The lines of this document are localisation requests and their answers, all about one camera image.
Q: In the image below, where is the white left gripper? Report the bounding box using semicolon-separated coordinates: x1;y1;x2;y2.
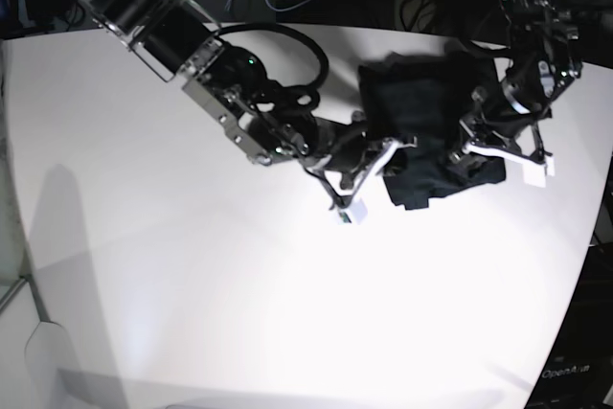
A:
447;85;557;189

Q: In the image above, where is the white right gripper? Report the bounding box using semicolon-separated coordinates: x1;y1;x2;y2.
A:
306;135;419;227

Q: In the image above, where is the dark long-sleeve shirt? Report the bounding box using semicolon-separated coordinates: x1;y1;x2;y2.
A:
357;52;507;211

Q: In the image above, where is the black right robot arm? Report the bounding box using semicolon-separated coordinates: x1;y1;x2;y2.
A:
79;0;418;223

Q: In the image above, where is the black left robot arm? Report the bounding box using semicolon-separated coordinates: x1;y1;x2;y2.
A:
449;0;582;187

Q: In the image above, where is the black OpenArm base box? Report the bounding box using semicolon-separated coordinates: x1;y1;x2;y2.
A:
526;243;612;408

